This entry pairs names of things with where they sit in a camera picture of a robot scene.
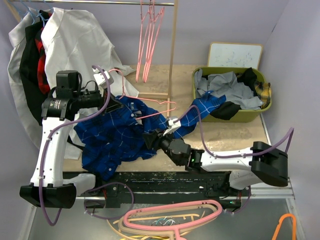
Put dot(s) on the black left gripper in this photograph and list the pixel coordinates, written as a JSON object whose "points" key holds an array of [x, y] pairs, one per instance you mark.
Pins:
{"points": [[112, 103]]}

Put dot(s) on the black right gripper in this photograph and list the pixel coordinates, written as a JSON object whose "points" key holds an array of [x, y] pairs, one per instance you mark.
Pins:
{"points": [[150, 137]]}

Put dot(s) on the blue plaid shirt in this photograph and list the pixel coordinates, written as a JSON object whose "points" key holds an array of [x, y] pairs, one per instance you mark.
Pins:
{"points": [[115, 137]]}

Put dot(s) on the pink hanger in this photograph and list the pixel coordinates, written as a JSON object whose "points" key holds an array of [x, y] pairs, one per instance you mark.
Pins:
{"points": [[174, 232], [171, 105]]}

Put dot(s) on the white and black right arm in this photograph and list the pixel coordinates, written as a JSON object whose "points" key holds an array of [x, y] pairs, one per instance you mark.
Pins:
{"points": [[261, 163]]}

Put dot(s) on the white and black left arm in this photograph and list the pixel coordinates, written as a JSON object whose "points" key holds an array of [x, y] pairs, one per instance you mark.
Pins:
{"points": [[47, 187]]}

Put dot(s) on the red plaid hanging shirt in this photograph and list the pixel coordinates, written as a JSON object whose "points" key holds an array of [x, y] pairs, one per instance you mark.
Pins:
{"points": [[41, 75]]}

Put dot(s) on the white hanging shirt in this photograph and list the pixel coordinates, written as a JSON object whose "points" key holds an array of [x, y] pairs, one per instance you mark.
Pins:
{"points": [[72, 40]]}

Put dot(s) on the grey shirt in basket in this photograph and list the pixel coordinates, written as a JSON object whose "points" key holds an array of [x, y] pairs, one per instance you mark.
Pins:
{"points": [[226, 84]]}

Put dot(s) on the pink hanger in foreground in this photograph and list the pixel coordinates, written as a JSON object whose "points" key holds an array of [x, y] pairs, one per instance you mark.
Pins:
{"points": [[174, 232]]}

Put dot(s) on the yellow hanger in foreground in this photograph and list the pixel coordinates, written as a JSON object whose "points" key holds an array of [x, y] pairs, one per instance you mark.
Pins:
{"points": [[144, 237]]}

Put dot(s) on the black hanging garment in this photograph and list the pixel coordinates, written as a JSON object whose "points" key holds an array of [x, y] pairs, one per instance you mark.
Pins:
{"points": [[30, 108]]}

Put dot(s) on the black and yellow garment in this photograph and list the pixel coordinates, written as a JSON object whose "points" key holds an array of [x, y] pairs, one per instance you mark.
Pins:
{"points": [[256, 82]]}

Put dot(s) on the metal hanging rod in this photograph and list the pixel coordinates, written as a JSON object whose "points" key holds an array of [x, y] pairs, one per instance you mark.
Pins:
{"points": [[102, 2]]}

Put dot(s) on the pink hangers on rack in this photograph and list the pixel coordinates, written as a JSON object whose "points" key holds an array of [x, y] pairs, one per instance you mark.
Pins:
{"points": [[150, 25]]}

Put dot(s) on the green laundry basket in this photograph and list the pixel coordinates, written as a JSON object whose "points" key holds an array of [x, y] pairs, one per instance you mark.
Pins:
{"points": [[243, 115]]}

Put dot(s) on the small whiteboard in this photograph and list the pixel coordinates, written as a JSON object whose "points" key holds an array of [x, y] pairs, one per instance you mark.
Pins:
{"points": [[237, 55]]}

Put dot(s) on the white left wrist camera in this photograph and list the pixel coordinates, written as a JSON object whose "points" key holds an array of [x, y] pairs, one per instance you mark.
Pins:
{"points": [[102, 78]]}

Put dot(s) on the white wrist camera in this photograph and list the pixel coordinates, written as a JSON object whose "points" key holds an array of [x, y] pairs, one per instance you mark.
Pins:
{"points": [[102, 78], [173, 124]]}

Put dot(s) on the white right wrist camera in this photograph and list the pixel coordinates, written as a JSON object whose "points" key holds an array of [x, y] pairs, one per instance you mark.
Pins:
{"points": [[173, 124]]}

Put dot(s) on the wooden garment rack frame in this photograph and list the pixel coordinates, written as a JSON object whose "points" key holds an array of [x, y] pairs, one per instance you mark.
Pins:
{"points": [[167, 95]]}

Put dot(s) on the aluminium frame rail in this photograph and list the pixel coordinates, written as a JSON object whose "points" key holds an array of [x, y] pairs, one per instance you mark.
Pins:
{"points": [[256, 218]]}

